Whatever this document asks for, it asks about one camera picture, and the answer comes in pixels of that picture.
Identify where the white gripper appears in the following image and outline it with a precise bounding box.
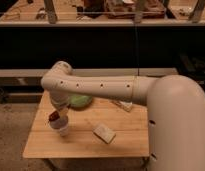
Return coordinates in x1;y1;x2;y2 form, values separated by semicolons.
51;100;70;117

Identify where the red pepper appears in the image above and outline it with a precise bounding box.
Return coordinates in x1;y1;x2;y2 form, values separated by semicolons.
48;111;60;122

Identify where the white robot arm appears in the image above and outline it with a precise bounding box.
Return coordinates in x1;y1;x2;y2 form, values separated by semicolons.
41;61;205;171

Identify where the white ceramic cup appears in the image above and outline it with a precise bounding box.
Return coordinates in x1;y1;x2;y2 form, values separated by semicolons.
49;117;68;136

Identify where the green plate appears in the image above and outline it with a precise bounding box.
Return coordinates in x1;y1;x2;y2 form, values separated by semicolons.
70;95;93;108

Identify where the beige sponge block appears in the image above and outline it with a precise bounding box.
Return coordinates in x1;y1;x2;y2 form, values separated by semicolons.
93;124;116;144

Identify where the wooden table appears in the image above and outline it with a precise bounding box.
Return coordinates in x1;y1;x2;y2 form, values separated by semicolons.
23;92;149;158

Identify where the white crumpled packet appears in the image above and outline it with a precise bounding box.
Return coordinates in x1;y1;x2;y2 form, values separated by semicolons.
112;100;133;112

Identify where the long wooden bench shelf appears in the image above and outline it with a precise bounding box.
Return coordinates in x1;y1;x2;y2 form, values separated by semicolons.
0;0;205;27

